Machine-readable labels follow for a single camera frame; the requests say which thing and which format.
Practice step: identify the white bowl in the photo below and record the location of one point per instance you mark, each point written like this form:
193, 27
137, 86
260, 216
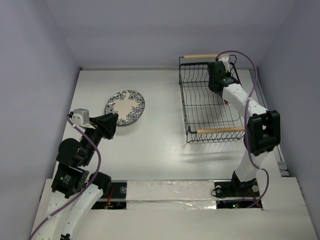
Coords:
124, 123

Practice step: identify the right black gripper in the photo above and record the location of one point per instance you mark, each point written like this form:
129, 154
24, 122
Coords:
217, 69

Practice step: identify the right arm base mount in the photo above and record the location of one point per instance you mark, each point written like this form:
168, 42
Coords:
229, 196

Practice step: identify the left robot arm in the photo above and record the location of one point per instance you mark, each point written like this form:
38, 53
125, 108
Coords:
78, 182

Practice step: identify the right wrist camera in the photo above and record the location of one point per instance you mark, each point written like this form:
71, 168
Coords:
225, 60

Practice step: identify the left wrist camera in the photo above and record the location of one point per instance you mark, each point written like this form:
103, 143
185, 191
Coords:
80, 117

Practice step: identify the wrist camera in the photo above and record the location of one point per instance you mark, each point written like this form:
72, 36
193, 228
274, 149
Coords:
225, 60
80, 117

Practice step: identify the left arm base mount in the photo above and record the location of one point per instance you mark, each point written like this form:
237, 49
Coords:
115, 199

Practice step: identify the blue floral white plate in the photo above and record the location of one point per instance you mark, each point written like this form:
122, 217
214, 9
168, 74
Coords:
128, 104

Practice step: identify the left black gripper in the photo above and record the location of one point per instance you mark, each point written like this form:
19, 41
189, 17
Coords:
106, 124

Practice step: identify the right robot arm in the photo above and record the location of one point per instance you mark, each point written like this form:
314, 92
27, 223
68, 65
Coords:
262, 127

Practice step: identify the black wire dish rack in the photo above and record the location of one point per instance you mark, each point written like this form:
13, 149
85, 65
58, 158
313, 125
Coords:
207, 119

